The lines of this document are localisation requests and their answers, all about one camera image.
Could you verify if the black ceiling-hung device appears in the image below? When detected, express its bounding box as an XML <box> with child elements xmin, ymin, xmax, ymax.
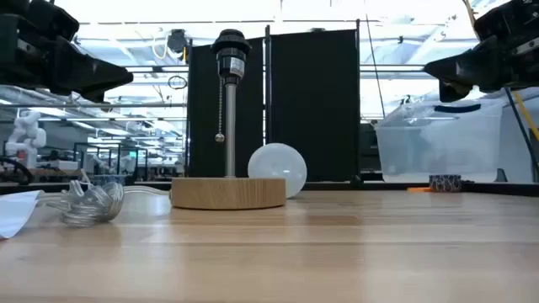
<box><xmin>166</xmin><ymin>28</ymin><xmax>189</xmax><ymax>64</ymax></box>

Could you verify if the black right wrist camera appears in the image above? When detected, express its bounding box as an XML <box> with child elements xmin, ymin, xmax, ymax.
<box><xmin>473</xmin><ymin>0</ymin><xmax>539</xmax><ymax>41</ymax></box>

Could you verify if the clear plastic storage bin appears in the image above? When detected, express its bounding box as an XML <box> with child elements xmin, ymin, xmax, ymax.
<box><xmin>374</xmin><ymin>98</ymin><xmax>504</xmax><ymax>184</ymax></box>

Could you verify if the thin black hanging cable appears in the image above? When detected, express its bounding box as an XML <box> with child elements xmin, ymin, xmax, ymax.
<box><xmin>365</xmin><ymin>14</ymin><xmax>387</xmax><ymax>120</ymax></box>

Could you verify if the black metal table frame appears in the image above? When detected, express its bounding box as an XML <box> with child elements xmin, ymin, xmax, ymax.
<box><xmin>0</xmin><ymin>180</ymin><xmax>539</xmax><ymax>197</ymax></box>

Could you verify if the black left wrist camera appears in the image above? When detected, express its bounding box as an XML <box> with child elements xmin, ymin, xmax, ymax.
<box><xmin>23</xmin><ymin>0</ymin><xmax>81</xmax><ymax>42</ymax></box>

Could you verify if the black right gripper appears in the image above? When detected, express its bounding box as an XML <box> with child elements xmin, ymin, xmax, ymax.
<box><xmin>424</xmin><ymin>24</ymin><xmax>539</xmax><ymax>104</ymax></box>

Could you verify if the black room divider panel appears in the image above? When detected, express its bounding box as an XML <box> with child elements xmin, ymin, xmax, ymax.
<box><xmin>187</xmin><ymin>36</ymin><xmax>265</xmax><ymax>178</ymax></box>
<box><xmin>264</xmin><ymin>19</ymin><xmax>362</xmax><ymax>183</ymax></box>

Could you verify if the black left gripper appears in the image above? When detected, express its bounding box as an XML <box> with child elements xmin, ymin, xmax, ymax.
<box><xmin>0</xmin><ymin>12</ymin><xmax>134</xmax><ymax>104</ymax></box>

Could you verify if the clear plastic wrapper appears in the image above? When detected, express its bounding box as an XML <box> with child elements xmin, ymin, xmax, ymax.
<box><xmin>37</xmin><ymin>178</ymin><xmax>170</xmax><ymax>229</ymax></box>

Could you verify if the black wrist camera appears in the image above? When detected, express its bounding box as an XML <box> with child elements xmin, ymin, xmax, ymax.
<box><xmin>23</xmin><ymin>0</ymin><xmax>81</xmax><ymax>42</ymax></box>
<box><xmin>473</xmin><ymin>0</ymin><xmax>539</xmax><ymax>41</ymax></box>

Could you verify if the long black cable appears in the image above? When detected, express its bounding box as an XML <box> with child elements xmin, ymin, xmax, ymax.
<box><xmin>503</xmin><ymin>87</ymin><xmax>539</xmax><ymax>180</ymax></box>

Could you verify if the dark patterned tape roll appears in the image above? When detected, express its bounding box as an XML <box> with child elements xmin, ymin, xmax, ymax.
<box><xmin>429</xmin><ymin>174</ymin><xmax>463</xmax><ymax>194</ymax></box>

